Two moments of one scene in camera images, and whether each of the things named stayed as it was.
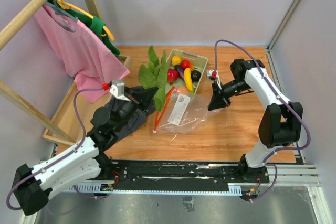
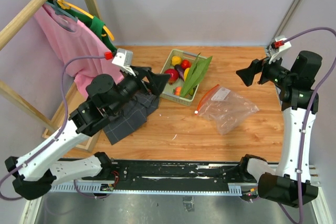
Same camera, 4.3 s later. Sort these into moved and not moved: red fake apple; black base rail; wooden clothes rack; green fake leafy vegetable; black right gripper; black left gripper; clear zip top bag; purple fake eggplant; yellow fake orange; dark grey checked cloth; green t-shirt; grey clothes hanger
Moved: black left gripper; black right gripper; clear zip top bag; green fake leafy vegetable
Not moved: red fake apple; green t-shirt; purple fake eggplant; black base rail; yellow fake orange; dark grey checked cloth; wooden clothes rack; grey clothes hanger
